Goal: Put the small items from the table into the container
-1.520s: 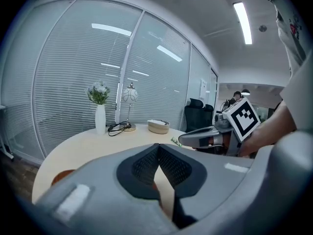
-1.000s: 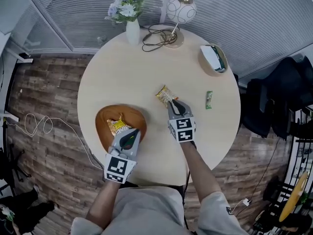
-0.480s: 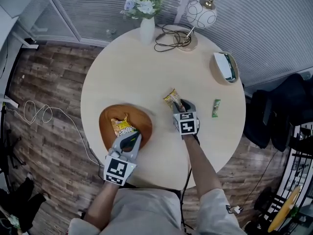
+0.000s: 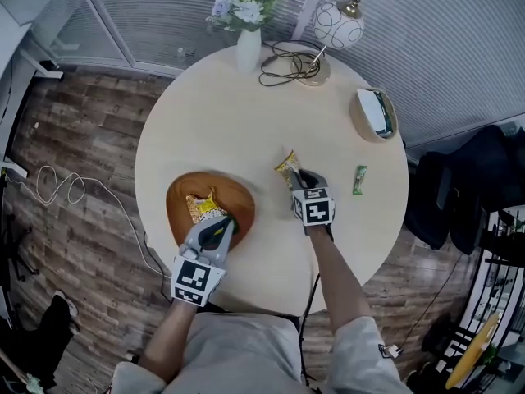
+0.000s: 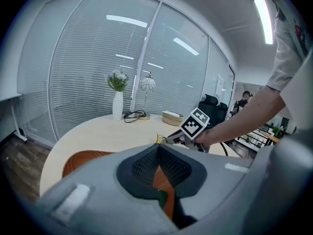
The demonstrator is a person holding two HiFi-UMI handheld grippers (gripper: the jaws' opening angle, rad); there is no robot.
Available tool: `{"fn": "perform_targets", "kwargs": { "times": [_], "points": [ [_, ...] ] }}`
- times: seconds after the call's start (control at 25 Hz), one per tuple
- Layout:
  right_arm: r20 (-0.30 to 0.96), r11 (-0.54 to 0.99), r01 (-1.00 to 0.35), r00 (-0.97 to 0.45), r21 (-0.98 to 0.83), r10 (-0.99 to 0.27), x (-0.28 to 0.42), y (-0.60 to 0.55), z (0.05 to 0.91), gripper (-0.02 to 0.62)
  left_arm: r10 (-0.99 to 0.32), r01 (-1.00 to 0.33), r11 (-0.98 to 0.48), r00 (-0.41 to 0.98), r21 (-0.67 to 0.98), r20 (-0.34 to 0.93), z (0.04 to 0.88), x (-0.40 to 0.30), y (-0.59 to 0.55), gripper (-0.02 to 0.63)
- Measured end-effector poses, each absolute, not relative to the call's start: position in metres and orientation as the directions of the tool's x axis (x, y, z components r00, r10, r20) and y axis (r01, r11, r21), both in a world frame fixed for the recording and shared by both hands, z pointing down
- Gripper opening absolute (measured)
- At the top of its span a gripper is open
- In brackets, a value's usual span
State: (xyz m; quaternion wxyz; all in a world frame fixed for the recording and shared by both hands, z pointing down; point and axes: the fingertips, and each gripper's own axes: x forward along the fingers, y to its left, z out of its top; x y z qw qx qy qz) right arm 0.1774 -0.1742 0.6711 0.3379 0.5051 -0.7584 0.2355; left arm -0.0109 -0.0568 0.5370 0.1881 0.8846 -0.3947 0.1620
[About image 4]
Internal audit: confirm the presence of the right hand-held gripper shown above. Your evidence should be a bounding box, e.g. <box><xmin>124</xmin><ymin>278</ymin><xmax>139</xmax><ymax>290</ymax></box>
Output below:
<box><xmin>285</xmin><ymin>168</ymin><xmax>337</xmax><ymax>237</ymax></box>

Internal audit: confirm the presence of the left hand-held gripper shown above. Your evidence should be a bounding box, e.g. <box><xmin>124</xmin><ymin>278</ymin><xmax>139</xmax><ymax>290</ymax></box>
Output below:
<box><xmin>171</xmin><ymin>215</ymin><xmax>238</xmax><ymax>307</ymax></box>

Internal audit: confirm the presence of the small yellow orange snack packet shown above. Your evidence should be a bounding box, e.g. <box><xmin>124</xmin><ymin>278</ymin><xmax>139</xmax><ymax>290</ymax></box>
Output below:
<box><xmin>273</xmin><ymin>149</ymin><xmax>303</xmax><ymax>188</ymax></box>

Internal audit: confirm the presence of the large green yellow snack bag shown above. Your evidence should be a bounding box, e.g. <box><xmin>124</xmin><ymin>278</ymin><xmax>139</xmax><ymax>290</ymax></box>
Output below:
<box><xmin>185</xmin><ymin>186</ymin><xmax>241</xmax><ymax>233</ymax></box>

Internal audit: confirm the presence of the brown wooden tray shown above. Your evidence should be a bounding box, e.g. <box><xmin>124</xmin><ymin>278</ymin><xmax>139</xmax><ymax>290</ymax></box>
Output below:
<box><xmin>165</xmin><ymin>171</ymin><xmax>256</xmax><ymax>254</ymax></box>

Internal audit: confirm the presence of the small green candy packet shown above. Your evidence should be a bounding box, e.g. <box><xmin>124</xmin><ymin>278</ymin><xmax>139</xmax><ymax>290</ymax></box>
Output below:
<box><xmin>351</xmin><ymin>164</ymin><xmax>368</xmax><ymax>197</ymax></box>

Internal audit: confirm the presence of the person's right forearm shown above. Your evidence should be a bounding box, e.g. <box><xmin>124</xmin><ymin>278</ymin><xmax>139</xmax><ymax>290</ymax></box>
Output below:
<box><xmin>307</xmin><ymin>224</ymin><xmax>374</xmax><ymax>336</ymax></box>

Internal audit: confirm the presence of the person's left forearm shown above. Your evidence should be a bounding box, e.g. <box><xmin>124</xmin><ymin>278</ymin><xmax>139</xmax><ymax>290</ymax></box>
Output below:
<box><xmin>139</xmin><ymin>300</ymin><xmax>199</xmax><ymax>385</ymax></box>

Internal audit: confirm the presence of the metal shelf rack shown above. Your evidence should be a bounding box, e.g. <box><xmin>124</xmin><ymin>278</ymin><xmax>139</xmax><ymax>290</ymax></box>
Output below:
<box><xmin>434</xmin><ymin>207</ymin><xmax>525</xmax><ymax>385</ymax></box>

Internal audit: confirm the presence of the white packet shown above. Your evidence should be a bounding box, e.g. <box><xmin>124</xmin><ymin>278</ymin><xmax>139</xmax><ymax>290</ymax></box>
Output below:
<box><xmin>355</xmin><ymin>88</ymin><xmax>386</xmax><ymax>133</ymax></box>

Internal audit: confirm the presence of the dark green packet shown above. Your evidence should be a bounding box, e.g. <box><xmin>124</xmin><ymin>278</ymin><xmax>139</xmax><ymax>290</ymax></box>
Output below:
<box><xmin>371</xmin><ymin>89</ymin><xmax>397</xmax><ymax>135</ymax></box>

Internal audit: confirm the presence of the person's grey shirt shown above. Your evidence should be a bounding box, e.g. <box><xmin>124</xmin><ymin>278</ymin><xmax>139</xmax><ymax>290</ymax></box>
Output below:
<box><xmin>110</xmin><ymin>312</ymin><xmax>411</xmax><ymax>394</ymax></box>

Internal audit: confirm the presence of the white vase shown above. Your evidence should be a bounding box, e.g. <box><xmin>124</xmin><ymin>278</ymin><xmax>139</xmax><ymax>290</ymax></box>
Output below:
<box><xmin>235</xmin><ymin>29</ymin><xmax>263</xmax><ymax>74</ymax></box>

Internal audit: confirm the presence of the white globe table lamp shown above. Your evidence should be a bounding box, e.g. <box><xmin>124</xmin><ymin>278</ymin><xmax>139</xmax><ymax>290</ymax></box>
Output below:
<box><xmin>290</xmin><ymin>0</ymin><xmax>366</xmax><ymax>88</ymax></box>

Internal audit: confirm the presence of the black office chair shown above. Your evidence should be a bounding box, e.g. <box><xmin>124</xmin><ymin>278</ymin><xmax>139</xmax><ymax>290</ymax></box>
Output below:
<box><xmin>404</xmin><ymin>124</ymin><xmax>525</xmax><ymax>256</ymax></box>

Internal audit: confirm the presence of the white blue flower bouquet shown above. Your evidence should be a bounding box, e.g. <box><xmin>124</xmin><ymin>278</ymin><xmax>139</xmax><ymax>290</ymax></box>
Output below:
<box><xmin>204</xmin><ymin>0</ymin><xmax>287</xmax><ymax>33</ymax></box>

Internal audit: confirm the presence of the black stand base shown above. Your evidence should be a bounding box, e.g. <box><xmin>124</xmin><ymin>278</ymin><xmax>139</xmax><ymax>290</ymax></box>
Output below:
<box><xmin>0</xmin><ymin>215</ymin><xmax>42</xmax><ymax>291</ymax></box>

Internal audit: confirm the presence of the white desk foot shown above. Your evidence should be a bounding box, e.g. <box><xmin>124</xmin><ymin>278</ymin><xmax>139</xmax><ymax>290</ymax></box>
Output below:
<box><xmin>0</xmin><ymin>160</ymin><xmax>29</xmax><ymax>179</ymax></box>

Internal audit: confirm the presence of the yellow round board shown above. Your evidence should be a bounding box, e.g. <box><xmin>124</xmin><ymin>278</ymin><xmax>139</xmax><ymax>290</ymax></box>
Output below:
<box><xmin>445</xmin><ymin>312</ymin><xmax>501</xmax><ymax>389</ymax></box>

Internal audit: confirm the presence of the white floor cable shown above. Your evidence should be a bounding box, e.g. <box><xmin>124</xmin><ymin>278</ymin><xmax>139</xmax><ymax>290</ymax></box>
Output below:
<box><xmin>35</xmin><ymin>165</ymin><xmax>173</xmax><ymax>281</ymax></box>

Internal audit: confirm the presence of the black lamp cable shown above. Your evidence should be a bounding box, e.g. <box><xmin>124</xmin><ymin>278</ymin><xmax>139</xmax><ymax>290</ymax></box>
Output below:
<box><xmin>258</xmin><ymin>40</ymin><xmax>327</xmax><ymax>88</ymax></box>

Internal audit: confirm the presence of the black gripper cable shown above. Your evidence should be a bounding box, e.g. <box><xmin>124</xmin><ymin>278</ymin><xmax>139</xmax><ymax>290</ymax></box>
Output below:
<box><xmin>298</xmin><ymin>273</ymin><xmax>322</xmax><ymax>387</ymax></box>

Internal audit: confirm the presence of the white desk frame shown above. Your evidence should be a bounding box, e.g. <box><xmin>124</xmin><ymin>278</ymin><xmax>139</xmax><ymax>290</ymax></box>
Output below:
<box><xmin>0</xmin><ymin>0</ymin><xmax>65</xmax><ymax>80</ymax></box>

